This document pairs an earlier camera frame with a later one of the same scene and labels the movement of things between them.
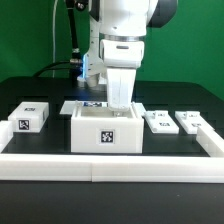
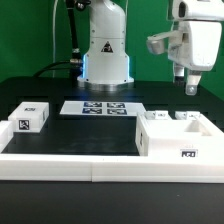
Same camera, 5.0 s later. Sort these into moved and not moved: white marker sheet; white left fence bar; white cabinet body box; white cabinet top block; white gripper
Moved: white cabinet body box; white gripper
Not moved: white left fence bar; white cabinet top block; white marker sheet
